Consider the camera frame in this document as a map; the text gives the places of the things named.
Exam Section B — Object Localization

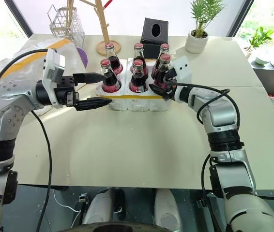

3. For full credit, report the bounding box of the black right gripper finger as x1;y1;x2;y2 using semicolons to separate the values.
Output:
148;83;171;101

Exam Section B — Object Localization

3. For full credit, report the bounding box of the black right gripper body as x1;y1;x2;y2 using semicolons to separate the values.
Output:
162;69;180;101

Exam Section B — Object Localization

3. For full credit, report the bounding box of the green plant in white pot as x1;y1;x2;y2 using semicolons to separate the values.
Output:
184;0;226;54

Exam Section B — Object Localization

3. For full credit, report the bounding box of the white wire rack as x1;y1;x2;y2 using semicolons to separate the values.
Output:
46;4;86;49

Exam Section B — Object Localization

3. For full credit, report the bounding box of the white robot leg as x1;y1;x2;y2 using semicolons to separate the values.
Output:
153;188;183;232
82;188;126;226

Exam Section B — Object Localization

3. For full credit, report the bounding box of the pale green bowl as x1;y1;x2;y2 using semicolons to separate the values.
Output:
255;56;271;66

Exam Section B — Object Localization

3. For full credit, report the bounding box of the small green background plant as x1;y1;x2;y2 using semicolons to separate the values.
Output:
244;26;274;60

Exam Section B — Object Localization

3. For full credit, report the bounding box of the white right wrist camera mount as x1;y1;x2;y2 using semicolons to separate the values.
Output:
169;57;192;85

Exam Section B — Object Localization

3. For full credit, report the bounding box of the thin white floor cable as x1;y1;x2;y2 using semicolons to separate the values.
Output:
53;189;82;218

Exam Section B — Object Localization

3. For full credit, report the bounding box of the white foam crate yellow tape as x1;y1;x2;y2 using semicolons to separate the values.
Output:
95;57;174;112

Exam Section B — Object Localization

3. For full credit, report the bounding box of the purple round disc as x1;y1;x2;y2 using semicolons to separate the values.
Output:
76;47;89;70

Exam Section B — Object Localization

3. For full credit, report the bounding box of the black tissue box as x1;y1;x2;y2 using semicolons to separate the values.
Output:
140;17;169;59

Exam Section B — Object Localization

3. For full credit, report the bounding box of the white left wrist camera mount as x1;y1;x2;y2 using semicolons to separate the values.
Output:
42;48;66;109

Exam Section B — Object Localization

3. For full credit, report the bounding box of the dark rounded robot torso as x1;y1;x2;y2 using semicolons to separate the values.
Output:
59;220;167;232

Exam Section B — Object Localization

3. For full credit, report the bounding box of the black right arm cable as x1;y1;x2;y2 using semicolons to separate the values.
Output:
163;81;241;232

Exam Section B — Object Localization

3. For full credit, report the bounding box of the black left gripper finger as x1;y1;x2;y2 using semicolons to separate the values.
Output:
74;97;113;112
72;72;107;86

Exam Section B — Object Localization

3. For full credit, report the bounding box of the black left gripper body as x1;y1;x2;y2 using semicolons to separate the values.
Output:
54;75;81;107

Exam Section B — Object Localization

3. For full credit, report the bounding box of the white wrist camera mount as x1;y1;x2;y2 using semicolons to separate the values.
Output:
169;57;192;85
42;48;66;109

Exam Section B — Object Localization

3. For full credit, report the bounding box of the wooden tree stand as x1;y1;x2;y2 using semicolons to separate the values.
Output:
66;0;122;57

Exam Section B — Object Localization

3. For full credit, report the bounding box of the glass cola bottle red cap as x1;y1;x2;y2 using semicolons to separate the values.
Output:
133;43;146;64
151;43;170;80
128;59;149;94
100;59;122;93
153;53;174;90
105;43;123;76

